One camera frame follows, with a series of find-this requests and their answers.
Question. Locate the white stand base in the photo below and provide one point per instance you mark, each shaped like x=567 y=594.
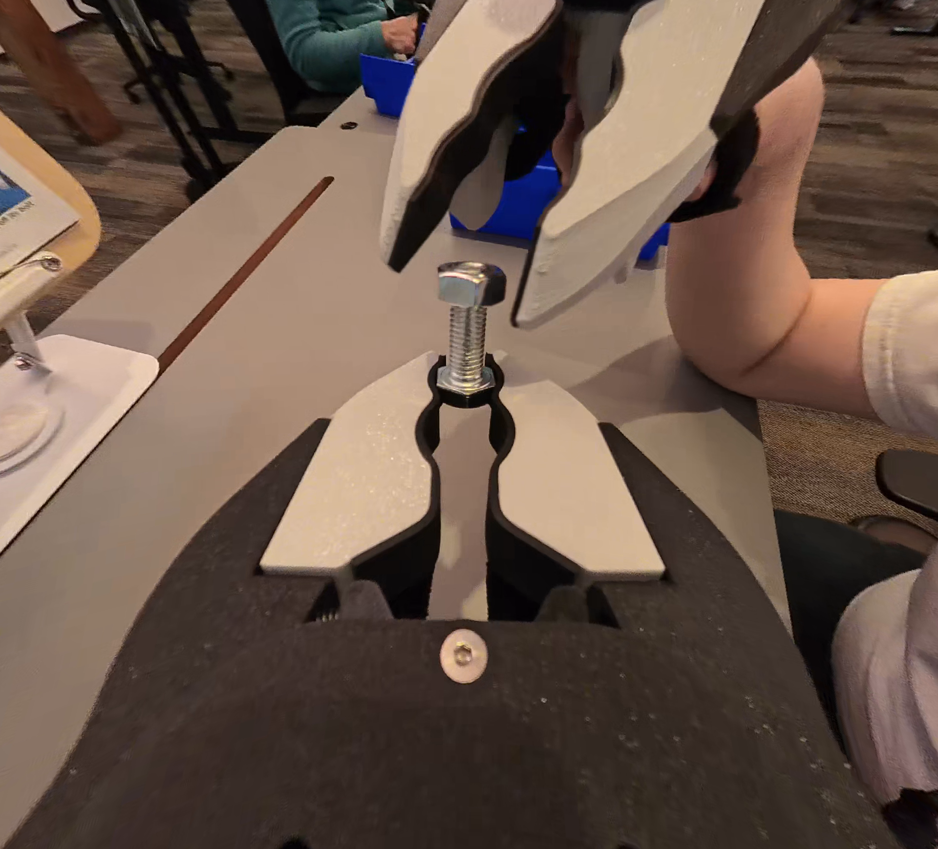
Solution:
x=110 y=380

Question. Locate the printed instruction sheet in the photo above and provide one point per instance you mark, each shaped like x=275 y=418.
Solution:
x=36 y=226

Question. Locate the blue plastic bin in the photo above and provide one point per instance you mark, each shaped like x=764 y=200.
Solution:
x=385 y=83
x=527 y=204

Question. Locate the white page holder bar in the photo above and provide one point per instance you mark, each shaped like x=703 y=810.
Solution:
x=22 y=285

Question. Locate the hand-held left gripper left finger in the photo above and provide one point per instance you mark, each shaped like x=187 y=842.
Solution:
x=359 y=482

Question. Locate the person's right forearm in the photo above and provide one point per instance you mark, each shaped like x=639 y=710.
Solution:
x=733 y=263

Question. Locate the person's right hand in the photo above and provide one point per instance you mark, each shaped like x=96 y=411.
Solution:
x=568 y=145

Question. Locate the brown wooden post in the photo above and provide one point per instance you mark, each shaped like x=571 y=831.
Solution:
x=51 y=72

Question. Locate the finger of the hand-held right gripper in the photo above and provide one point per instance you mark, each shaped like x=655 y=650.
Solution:
x=454 y=72
x=659 y=131

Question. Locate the steel hex nut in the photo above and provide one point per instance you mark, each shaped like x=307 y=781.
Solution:
x=469 y=285

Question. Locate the black chair armrest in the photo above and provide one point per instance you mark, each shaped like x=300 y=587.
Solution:
x=912 y=482

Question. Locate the person's dark trousers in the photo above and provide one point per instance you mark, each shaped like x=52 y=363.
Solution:
x=821 y=570

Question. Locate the black metal stand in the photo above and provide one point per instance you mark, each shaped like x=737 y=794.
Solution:
x=176 y=109

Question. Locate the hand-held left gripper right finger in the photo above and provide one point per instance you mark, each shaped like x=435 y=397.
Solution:
x=579 y=490

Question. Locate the steel hex bolt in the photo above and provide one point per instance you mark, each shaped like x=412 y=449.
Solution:
x=467 y=343

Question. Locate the black office chair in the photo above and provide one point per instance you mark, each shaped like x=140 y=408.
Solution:
x=242 y=21

